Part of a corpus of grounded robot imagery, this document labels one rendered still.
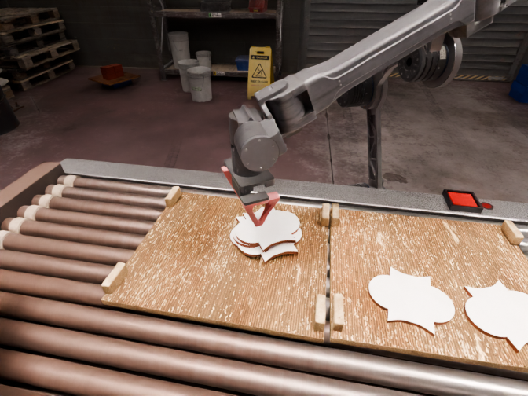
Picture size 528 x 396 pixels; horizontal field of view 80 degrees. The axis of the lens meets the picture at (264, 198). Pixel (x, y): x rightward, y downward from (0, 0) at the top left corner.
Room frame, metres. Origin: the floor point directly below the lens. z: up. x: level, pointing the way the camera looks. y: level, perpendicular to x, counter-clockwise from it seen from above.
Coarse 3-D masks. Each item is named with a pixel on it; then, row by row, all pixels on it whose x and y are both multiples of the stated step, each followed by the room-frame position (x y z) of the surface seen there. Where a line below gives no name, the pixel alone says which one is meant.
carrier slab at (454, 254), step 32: (352, 224) 0.56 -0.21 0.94; (384, 224) 0.56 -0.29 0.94; (416, 224) 0.56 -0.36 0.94; (448, 224) 0.56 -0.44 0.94; (480, 224) 0.56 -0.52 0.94; (352, 256) 0.46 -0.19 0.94; (384, 256) 0.46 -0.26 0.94; (416, 256) 0.46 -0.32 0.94; (448, 256) 0.46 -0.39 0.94; (480, 256) 0.46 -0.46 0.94; (512, 256) 0.46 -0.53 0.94; (352, 288) 0.37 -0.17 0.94; (448, 288) 0.37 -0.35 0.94; (512, 288) 0.37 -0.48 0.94; (352, 320) 0.31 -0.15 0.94; (384, 320) 0.31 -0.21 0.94; (416, 352) 0.25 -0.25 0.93; (448, 352) 0.25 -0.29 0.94; (480, 352) 0.25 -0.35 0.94; (512, 352) 0.25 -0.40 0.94
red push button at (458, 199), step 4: (448, 192) 0.70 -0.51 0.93; (452, 192) 0.70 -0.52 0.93; (456, 192) 0.70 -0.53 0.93; (452, 196) 0.68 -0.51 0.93; (456, 196) 0.68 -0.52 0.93; (460, 196) 0.68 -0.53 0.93; (464, 196) 0.68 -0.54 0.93; (468, 196) 0.68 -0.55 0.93; (452, 200) 0.66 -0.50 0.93; (456, 200) 0.66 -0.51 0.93; (460, 200) 0.66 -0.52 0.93; (464, 200) 0.66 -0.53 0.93; (468, 200) 0.66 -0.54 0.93; (472, 200) 0.66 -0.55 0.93; (456, 204) 0.64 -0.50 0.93; (460, 204) 0.64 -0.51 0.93; (464, 204) 0.64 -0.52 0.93; (468, 204) 0.64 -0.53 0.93; (472, 204) 0.64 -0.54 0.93; (476, 204) 0.64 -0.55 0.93
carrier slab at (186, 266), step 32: (160, 224) 0.56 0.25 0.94; (192, 224) 0.56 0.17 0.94; (224, 224) 0.56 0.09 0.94; (320, 224) 0.56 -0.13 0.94; (160, 256) 0.46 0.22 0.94; (192, 256) 0.46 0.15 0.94; (224, 256) 0.46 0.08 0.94; (288, 256) 0.46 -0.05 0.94; (320, 256) 0.46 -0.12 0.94; (128, 288) 0.37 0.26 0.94; (160, 288) 0.37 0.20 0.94; (192, 288) 0.37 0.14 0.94; (224, 288) 0.37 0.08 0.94; (256, 288) 0.37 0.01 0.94; (288, 288) 0.37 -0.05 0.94; (320, 288) 0.37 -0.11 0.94; (192, 320) 0.32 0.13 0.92; (224, 320) 0.31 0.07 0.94; (256, 320) 0.31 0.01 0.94; (288, 320) 0.31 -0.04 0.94
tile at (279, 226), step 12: (276, 216) 0.55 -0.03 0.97; (288, 216) 0.55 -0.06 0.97; (240, 228) 0.51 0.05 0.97; (252, 228) 0.51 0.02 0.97; (264, 228) 0.51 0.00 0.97; (276, 228) 0.51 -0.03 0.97; (288, 228) 0.51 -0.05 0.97; (240, 240) 0.47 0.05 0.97; (252, 240) 0.47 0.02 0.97; (264, 240) 0.47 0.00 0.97; (276, 240) 0.47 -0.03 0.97; (288, 240) 0.47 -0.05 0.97
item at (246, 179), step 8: (232, 152) 0.48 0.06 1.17; (224, 160) 0.52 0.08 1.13; (232, 160) 0.48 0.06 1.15; (240, 160) 0.47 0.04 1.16; (232, 168) 0.49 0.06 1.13; (240, 168) 0.47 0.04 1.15; (240, 176) 0.47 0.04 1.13; (248, 176) 0.46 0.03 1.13; (256, 176) 0.47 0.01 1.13; (264, 176) 0.47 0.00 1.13; (272, 176) 0.47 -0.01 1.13; (240, 184) 0.44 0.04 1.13; (248, 184) 0.44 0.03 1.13; (256, 184) 0.44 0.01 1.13; (264, 184) 0.45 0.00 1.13; (272, 184) 0.45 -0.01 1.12
